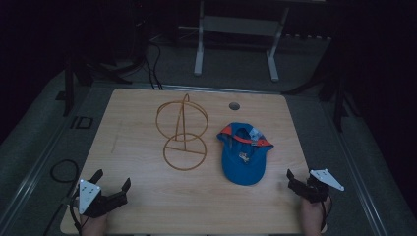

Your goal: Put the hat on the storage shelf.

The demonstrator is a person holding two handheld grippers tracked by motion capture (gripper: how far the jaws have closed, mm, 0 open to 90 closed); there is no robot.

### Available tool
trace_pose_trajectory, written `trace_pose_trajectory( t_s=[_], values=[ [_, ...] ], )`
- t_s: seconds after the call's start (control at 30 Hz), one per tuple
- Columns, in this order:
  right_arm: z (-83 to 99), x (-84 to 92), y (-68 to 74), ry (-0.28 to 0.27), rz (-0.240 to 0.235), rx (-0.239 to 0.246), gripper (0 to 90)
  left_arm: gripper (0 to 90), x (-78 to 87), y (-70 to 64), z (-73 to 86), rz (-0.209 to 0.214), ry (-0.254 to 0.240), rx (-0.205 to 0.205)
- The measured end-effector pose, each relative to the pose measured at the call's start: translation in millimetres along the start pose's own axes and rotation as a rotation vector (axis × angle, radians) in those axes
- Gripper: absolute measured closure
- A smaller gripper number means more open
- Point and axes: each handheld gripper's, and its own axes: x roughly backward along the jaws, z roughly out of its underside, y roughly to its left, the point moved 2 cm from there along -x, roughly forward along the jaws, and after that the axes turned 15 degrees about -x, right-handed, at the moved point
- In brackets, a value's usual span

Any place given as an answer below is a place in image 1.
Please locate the person's right hand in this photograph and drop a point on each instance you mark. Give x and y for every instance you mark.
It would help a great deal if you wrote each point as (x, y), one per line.
(312, 217)

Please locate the person's left hand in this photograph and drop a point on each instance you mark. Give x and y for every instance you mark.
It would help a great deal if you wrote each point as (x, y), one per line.
(93, 225)

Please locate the black tripod stand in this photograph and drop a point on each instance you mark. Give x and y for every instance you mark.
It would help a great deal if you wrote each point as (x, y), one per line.
(334, 88)
(82, 73)

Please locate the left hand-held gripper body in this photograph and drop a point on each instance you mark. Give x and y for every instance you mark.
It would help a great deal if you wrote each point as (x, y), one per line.
(88, 196)

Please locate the white metal stand frame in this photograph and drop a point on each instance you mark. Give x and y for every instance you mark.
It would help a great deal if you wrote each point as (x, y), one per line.
(236, 29)

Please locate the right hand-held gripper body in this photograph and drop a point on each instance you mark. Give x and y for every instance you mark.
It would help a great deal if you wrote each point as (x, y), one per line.
(315, 190)

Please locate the blue and orange cap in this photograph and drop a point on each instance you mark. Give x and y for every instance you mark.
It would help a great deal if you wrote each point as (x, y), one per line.
(243, 156)

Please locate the black rectangular floor bracket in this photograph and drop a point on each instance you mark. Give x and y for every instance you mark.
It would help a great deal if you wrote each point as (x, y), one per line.
(82, 122)

